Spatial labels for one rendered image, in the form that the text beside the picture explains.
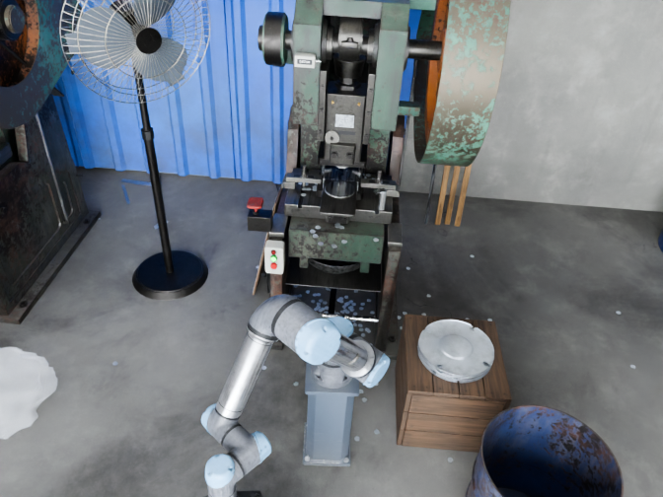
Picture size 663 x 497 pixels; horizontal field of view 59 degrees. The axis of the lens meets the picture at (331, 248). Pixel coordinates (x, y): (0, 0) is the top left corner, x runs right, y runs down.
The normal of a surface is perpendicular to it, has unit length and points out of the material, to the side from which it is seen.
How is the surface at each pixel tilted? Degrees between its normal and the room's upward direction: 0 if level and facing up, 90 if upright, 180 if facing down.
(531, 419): 88
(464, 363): 0
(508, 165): 90
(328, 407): 90
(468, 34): 65
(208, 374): 0
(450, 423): 90
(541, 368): 0
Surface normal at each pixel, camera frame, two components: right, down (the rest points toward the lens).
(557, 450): -0.65, 0.41
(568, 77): -0.07, 0.61
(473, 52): -0.05, 0.32
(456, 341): 0.04, -0.79
